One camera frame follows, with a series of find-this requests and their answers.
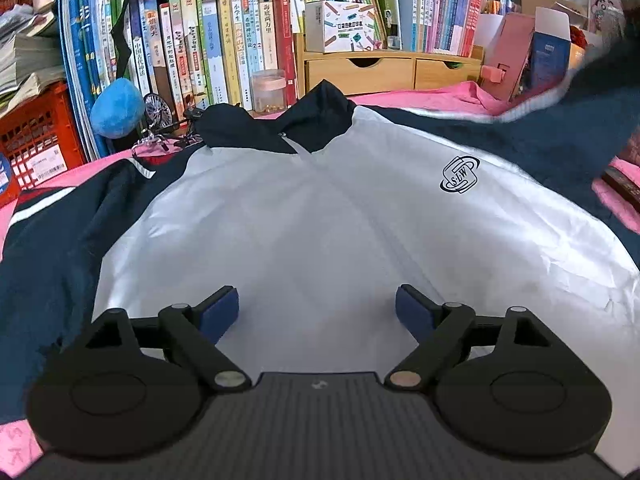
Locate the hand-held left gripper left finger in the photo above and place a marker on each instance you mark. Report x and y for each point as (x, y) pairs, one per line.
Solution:
(219, 312)

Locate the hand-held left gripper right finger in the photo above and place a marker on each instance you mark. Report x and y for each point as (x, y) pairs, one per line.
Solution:
(414, 312)

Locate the white and navy jacket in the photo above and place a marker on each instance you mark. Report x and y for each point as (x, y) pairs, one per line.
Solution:
(300, 230)

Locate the miniature metal bicycle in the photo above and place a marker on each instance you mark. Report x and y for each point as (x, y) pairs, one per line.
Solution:
(158, 109)

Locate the pink rabbit-pattern towel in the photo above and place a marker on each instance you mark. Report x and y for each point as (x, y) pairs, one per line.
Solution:
(425, 100)

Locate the glass jar with pink lid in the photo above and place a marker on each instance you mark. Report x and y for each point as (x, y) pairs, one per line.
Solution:
(267, 92)

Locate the blue plush ball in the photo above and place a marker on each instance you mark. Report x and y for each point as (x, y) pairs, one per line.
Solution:
(116, 110)

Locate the wooden drawer organizer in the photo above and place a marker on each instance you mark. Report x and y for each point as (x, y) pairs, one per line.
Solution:
(390, 72)

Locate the dark brown book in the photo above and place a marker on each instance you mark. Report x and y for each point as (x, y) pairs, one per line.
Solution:
(622, 185)

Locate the red plastic crate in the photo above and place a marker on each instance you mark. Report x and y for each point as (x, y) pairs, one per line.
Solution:
(35, 130)

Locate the row of tall paperback books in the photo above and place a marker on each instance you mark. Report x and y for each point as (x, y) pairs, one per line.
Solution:
(215, 50)

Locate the pink cardboard box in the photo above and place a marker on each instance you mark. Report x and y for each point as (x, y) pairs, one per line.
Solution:
(510, 55)

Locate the blue carton box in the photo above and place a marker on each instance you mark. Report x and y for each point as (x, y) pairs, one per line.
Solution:
(550, 57)

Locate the white printed cardboard box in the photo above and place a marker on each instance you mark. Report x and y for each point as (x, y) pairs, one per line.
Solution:
(345, 27)

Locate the row of slim colourful books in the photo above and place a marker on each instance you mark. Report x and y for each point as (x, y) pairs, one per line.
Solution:
(440, 15)

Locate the stack of papers and booklets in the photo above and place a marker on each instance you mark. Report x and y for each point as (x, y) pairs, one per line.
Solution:
(25, 55)

